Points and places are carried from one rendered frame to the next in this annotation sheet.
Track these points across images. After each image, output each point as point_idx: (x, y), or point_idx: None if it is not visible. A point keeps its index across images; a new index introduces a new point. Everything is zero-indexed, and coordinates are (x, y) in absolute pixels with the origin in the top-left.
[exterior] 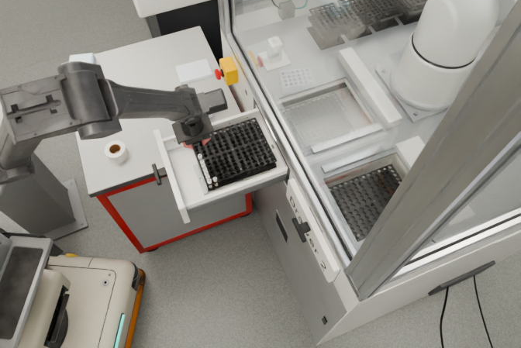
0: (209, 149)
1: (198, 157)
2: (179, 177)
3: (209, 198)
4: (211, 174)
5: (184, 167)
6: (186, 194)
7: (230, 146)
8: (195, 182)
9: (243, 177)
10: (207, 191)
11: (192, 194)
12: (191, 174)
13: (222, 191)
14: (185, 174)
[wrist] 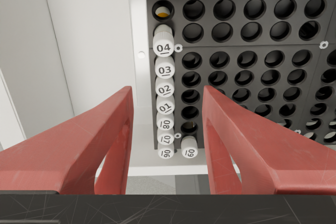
0: None
1: (153, 30)
2: (64, 12)
3: (148, 175)
4: (182, 120)
5: None
6: (82, 81)
7: (325, 27)
8: (121, 50)
9: (281, 121)
10: (150, 105)
11: (102, 87)
12: (115, 12)
13: (197, 169)
14: (90, 4)
